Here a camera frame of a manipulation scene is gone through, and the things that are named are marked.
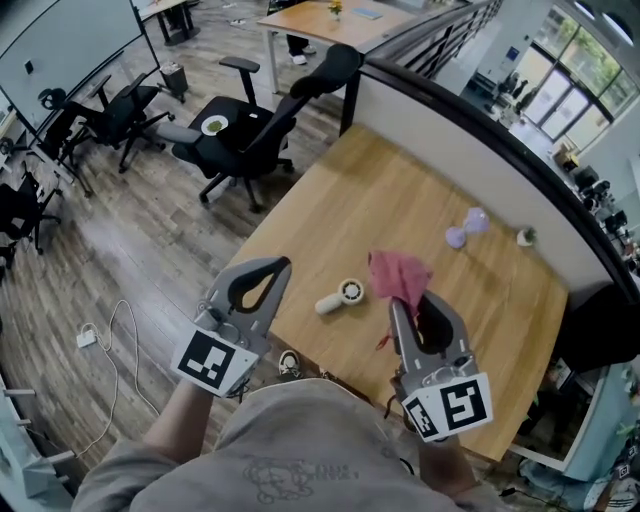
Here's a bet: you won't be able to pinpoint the white plate with greens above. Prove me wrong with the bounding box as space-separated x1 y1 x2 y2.
200 114 230 137

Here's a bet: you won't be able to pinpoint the cream handheld fan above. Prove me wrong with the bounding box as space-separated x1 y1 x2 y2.
314 278 367 317

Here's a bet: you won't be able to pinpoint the person's grey shirt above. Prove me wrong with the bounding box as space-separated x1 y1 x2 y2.
72 377 507 512

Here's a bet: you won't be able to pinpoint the person's left forearm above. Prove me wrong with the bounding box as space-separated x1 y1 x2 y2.
143 379 242 457

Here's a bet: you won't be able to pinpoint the person's right forearm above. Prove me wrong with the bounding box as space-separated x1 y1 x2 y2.
416 434 480 499

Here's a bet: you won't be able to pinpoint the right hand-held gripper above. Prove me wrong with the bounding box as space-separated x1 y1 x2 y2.
389 290 495 444

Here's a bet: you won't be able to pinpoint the red wiping cloth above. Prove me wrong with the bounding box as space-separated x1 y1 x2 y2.
367 249 435 352

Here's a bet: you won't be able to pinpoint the purple dumbbell-shaped object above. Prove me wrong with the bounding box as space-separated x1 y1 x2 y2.
444 206 491 251

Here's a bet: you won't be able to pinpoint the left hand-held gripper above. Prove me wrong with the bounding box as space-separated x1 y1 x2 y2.
169 255 293 399

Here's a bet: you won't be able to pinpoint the person's black and white shoe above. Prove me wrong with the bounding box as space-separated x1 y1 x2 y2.
277 349 304 380

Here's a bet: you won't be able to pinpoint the white power strip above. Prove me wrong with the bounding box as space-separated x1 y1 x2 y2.
75 323 102 350

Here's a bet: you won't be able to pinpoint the dark waste bin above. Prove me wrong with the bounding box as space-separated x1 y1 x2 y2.
159 60 190 104

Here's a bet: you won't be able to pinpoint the wooden office table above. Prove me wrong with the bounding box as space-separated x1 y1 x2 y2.
256 0 419 94

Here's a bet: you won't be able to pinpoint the black office chair grey armrests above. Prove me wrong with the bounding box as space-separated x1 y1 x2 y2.
156 43 363 215

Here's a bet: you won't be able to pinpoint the metal railing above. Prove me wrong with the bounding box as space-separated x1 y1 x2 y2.
368 0 504 82

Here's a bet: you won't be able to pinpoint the white power cable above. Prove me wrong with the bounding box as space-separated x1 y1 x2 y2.
28 298 162 460

